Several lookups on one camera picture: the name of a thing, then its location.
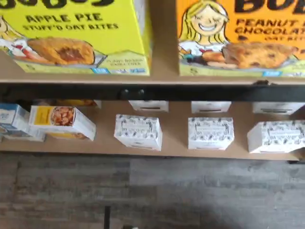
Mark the yellow apple pie box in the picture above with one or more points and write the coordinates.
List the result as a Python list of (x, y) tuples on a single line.
[(71, 35)]

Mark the white floral patterned box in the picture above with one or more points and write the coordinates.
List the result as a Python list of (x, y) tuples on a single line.
[(210, 132), (138, 131), (210, 107), (276, 136), (276, 107), (149, 106)]

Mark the yellow label granola box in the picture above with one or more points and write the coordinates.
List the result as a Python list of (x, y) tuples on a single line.
[(78, 103), (62, 119)]

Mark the orange Bobo's peanut butter box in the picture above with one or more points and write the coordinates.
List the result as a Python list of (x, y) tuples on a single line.
[(238, 59)]

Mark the blue label granola box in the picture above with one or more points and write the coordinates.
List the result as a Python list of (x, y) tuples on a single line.
[(14, 119)]

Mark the white patterned cartons group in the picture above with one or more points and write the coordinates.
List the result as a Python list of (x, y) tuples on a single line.
[(171, 133)]

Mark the black metal floor leg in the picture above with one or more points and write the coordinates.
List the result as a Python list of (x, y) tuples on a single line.
[(107, 218)]

